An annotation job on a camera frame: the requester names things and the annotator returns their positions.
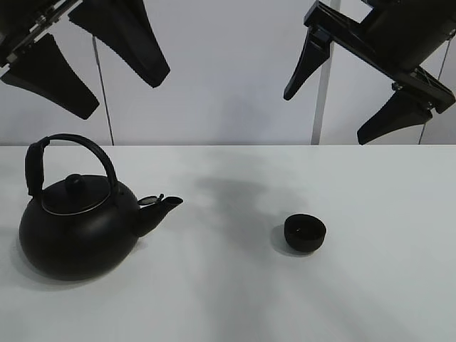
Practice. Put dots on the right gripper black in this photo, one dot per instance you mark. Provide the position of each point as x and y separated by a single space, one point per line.
395 38

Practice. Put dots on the black metal tea kettle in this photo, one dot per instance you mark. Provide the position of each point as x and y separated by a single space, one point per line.
85 225

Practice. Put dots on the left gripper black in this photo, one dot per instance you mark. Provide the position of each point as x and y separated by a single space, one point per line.
121 25

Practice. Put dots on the white vertical wall post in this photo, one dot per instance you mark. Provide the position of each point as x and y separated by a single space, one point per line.
324 79

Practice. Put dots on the small black teacup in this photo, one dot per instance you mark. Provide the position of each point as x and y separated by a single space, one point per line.
304 233

